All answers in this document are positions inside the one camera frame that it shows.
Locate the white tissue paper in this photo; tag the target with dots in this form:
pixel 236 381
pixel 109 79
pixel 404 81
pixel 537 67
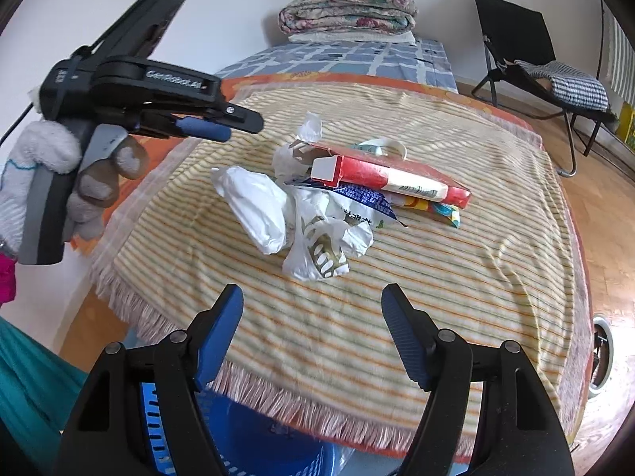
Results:
pixel 310 131

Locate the red and white carton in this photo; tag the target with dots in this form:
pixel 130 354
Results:
pixel 387 173

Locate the yellow snack wrapper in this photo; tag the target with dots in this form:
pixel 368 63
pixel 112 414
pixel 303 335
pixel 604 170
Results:
pixel 444 212

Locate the yellow box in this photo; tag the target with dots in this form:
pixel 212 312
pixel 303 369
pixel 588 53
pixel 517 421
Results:
pixel 627 126

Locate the striped hanging cloth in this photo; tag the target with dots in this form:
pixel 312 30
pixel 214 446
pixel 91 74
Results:
pixel 621 57

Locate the white round floor appliance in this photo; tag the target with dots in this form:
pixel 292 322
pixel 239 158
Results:
pixel 604 357

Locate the person's left hand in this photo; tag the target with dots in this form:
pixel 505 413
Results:
pixel 47 146

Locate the blue checked bedsheet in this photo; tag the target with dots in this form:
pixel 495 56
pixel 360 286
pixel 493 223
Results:
pixel 322 62

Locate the checked chair cushion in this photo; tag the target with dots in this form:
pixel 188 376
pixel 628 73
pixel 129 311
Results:
pixel 570 84

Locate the black folding chair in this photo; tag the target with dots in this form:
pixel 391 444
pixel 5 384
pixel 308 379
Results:
pixel 511 29

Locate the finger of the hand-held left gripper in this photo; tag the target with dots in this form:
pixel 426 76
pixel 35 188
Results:
pixel 206 130
pixel 243 120

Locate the folded floral quilt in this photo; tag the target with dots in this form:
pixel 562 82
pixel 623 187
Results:
pixel 347 10

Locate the printed white plastic bag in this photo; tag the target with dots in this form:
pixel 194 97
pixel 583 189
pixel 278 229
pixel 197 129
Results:
pixel 317 243

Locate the striped fringed blanket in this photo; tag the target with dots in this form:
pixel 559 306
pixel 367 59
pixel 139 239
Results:
pixel 446 282

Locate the person's teal garment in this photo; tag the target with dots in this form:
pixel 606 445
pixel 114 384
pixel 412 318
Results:
pixel 34 382

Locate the plain white plastic bag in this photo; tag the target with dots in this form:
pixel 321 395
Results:
pixel 253 203

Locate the blue plastic basket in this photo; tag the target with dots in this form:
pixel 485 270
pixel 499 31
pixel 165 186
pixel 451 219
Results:
pixel 278 446

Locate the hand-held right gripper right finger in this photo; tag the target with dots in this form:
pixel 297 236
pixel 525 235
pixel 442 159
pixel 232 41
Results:
pixel 403 337

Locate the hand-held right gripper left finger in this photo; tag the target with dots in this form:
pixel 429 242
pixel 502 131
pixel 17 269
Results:
pixel 223 332

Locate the blue foil wrapper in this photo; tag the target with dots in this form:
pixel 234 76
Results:
pixel 364 201

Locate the white folded pillow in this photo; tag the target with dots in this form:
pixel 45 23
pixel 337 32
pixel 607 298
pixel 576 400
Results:
pixel 347 37

